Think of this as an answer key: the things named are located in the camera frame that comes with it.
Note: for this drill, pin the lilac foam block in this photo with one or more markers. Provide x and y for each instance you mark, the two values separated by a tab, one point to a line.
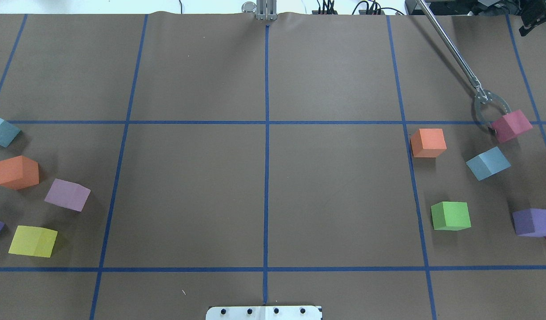
68	195

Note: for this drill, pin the metal reacher grabber tool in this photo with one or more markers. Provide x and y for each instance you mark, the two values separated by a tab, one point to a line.
482	96

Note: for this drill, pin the yellow foam block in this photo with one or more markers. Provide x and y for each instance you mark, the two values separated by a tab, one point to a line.
33	241

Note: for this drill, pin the light blue foam block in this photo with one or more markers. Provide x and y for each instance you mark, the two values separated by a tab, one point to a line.
8	133
488	163

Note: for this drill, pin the orange foam block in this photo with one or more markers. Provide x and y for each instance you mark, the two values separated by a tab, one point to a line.
19	172
428	143

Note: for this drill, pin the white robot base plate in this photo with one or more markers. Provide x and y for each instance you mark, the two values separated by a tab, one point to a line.
290	312

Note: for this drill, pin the metal camera post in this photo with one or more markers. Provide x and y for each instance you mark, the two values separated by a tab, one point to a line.
266	10

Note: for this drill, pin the green foam block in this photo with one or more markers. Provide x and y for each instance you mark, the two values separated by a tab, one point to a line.
450	216

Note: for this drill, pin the brown paper table cover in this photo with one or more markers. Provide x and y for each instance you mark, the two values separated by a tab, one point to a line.
237	162

